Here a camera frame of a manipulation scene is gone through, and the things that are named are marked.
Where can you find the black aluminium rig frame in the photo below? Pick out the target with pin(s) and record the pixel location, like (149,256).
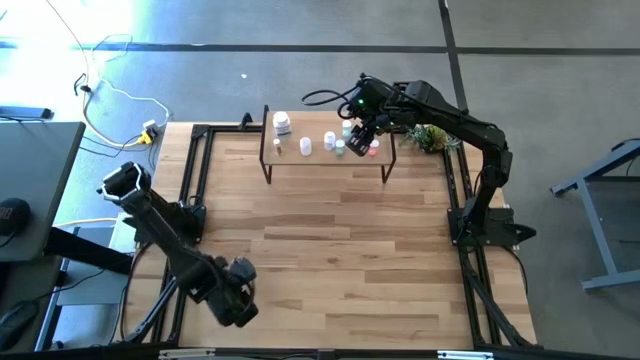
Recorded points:
(225,129)

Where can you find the black flat device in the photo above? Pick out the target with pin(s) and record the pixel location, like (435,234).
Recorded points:
(25,112)

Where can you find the black desk leg beam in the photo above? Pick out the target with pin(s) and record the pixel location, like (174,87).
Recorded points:
(90,252)

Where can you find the green potted plant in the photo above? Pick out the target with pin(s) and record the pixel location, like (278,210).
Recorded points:
(432,139)

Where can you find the pink vial white cap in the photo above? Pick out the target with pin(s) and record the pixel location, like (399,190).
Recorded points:
(375,148)

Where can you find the plain white bottle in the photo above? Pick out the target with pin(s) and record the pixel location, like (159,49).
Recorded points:
(305,146)

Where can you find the grey floor cabinet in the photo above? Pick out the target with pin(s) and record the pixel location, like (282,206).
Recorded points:
(90,287)

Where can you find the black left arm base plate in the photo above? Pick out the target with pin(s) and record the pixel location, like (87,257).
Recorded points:
(197,220)

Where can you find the blue grey table frame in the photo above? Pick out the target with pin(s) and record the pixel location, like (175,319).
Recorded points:
(600,235)

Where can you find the small amber vial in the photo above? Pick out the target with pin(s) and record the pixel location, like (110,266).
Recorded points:
(276,146)

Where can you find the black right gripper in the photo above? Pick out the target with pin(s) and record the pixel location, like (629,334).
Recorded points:
(367,123)

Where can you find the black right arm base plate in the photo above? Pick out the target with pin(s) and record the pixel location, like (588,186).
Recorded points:
(505,232)

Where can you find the wooden shelf black metal frame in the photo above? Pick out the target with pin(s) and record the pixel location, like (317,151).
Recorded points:
(310,125)

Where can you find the black table clamp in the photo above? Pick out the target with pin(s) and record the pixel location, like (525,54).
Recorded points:
(246,120)

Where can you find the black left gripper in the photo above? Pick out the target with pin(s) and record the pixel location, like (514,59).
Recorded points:
(237,305)

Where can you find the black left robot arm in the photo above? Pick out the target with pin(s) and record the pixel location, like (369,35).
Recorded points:
(165,235)

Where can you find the large white labelled bottle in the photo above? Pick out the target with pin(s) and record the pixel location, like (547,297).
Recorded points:
(281,122)

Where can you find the silver metal bracket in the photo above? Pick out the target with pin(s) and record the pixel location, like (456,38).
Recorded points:
(465,354)
(185,353)

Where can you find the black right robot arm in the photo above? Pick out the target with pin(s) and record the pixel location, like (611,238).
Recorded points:
(465,125)

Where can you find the black round speaker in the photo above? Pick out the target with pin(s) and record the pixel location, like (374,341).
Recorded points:
(12,216)

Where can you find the dark grey desk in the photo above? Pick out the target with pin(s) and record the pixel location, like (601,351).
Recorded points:
(35,165)

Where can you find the black computer mouse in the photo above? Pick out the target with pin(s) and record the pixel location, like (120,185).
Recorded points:
(15,322)

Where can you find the white power strip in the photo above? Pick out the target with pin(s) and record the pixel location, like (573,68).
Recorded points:
(150,125)

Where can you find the yellow power plug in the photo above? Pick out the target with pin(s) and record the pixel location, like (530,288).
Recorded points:
(144,138)

